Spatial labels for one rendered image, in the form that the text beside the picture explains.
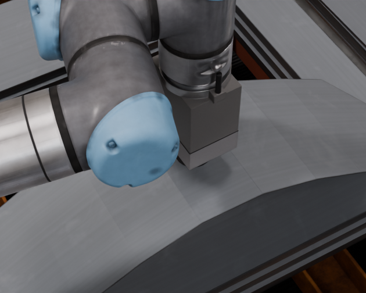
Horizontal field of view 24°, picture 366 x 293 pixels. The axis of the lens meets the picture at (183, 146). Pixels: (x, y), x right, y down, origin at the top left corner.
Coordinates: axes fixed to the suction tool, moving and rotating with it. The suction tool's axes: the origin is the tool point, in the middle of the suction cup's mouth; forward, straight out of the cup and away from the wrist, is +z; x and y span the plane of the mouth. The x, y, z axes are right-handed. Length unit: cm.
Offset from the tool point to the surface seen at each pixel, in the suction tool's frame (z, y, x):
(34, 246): 5.3, 2.1, 20.4
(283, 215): 15.6, -4.5, -11.8
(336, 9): 23, 29, -49
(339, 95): 9.0, 4.6, -27.2
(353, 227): 17.1, -10.3, -19.5
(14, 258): 6.7, 2.7, 22.9
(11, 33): 15.7, 46.4, 4.9
